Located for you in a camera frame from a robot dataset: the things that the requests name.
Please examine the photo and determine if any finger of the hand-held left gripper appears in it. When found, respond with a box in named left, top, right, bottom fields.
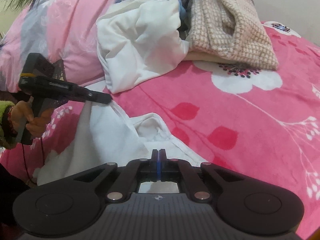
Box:
left=71, top=85, right=112, bottom=104

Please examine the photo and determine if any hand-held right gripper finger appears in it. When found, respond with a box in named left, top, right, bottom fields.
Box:
left=72, top=149, right=159, bottom=203
left=159, top=149, right=245, bottom=203

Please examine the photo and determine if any white button shirt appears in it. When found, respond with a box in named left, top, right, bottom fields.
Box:
left=32, top=99, right=208, bottom=188

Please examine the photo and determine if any person's left hand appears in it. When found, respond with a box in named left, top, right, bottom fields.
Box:
left=11, top=100, right=55, bottom=138

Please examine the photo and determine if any pink grey printed quilt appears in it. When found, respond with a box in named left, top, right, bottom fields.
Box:
left=0, top=0, right=137, bottom=94

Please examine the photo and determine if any white thick garment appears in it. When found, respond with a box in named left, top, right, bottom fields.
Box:
left=96, top=0, right=191, bottom=94

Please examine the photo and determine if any pink floral blanket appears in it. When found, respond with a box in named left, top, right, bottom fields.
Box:
left=0, top=21, right=320, bottom=240

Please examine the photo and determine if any person's black clothing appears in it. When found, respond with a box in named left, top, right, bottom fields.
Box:
left=0, top=162, right=32, bottom=233

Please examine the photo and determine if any beige checked woolen coat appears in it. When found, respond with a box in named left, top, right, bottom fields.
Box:
left=185, top=0, right=279, bottom=71

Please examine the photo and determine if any dark cable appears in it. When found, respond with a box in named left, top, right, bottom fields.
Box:
left=22, top=137, right=46, bottom=186

